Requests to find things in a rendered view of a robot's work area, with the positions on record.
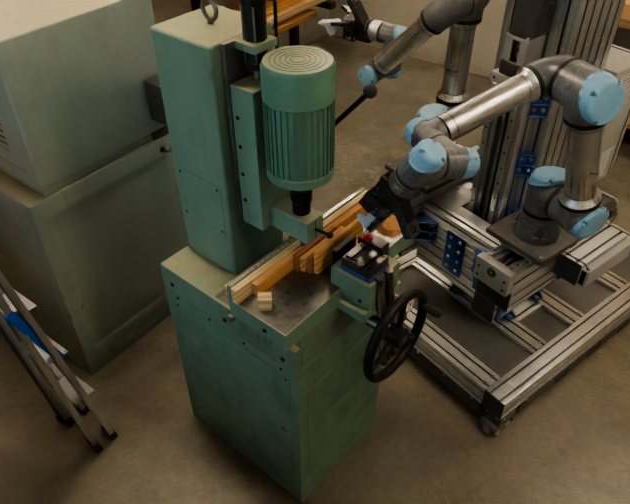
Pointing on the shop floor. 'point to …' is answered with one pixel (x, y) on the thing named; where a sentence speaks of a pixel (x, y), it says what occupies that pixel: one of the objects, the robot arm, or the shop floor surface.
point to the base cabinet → (276, 397)
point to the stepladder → (34, 342)
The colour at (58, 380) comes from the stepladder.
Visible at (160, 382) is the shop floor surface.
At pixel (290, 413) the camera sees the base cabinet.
